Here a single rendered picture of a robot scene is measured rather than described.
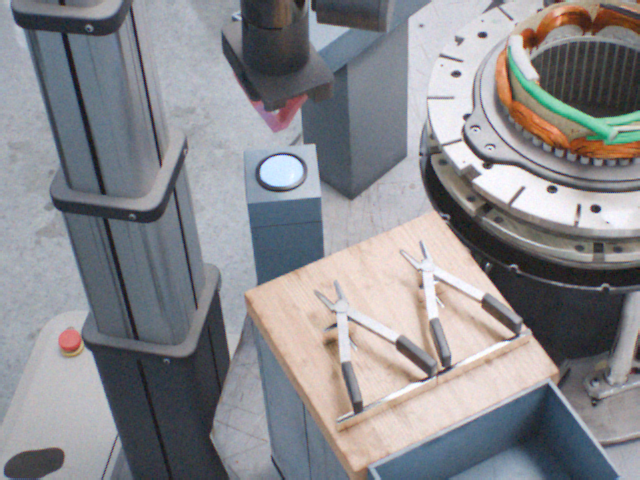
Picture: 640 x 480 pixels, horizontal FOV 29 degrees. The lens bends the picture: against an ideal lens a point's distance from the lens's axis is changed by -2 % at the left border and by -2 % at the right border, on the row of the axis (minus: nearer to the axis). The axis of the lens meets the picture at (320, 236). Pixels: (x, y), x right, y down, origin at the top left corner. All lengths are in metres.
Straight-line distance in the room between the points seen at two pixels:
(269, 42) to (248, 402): 0.46
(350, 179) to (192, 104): 1.33
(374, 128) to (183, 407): 0.45
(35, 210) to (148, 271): 1.22
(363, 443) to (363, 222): 0.55
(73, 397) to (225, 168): 0.79
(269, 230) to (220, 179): 1.41
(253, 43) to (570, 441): 0.42
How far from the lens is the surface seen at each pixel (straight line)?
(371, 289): 1.09
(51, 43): 1.24
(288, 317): 1.07
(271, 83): 1.08
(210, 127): 2.75
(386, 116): 1.49
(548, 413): 1.07
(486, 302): 1.05
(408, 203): 1.53
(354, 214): 1.52
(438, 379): 1.02
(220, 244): 2.52
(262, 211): 1.21
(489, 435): 1.05
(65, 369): 2.07
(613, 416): 1.34
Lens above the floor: 1.92
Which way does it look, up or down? 50 degrees down
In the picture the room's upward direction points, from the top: 4 degrees counter-clockwise
